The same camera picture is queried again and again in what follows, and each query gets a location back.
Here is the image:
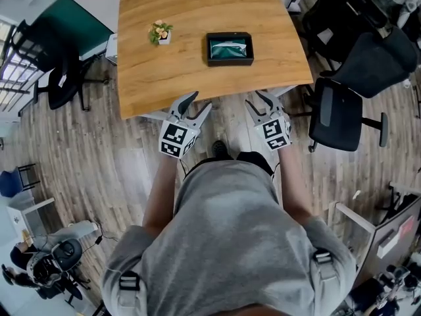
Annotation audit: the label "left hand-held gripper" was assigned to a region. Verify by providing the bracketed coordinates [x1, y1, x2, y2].
[158, 90, 213, 159]

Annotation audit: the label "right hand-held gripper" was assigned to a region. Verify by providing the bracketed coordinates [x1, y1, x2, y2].
[245, 90, 293, 152]

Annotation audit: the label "green plastic-wrapped packet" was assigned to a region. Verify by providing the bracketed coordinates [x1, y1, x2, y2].
[210, 38, 249, 61]

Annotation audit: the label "person's left forearm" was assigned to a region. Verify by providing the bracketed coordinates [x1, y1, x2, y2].
[141, 153, 181, 238]

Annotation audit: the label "person's right forearm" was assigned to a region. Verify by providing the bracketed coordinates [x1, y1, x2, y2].
[278, 143, 316, 228]

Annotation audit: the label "person's black shoe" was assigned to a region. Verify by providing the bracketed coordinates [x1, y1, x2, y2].
[211, 139, 230, 160]

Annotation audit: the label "person's black trousers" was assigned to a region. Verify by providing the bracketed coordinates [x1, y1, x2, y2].
[182, 150, 276, 179]

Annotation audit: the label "black rectangular box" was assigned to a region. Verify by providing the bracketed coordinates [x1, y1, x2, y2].
[206, 32, 255, 67]

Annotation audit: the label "black office chair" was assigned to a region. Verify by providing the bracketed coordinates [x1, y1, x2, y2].
[9, 18, 95, 113]
[301, 0, 391, 76]
[307, 27, 420, 154]
[51, 238, 91, 305]

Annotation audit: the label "potted flowers in white pot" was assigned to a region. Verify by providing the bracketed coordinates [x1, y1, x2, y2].
[148, 19, 174, 46]

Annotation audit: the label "person's grey shirt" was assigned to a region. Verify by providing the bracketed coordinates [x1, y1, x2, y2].
[101, 160, 359, 316]

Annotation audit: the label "green partition panel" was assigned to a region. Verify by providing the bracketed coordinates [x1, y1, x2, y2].
[32, 0, 115, 61]

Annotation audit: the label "grey desk partition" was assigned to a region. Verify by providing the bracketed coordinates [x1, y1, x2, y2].
[328, 181, 421, 291]

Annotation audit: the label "black stair railing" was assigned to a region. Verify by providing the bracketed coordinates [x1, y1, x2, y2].
[0, 23, 42, 111]

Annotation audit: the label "blue chair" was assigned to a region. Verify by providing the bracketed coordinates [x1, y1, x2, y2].
[0, 168, 26, 199]

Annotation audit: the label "black power adapter cable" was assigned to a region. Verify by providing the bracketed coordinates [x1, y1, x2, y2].
[93, 221, 120, 247]

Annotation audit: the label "grey shoulder strap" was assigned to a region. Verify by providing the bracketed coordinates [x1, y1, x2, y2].
[117, 271, 142, 311]
[311, 248, 338, 281]

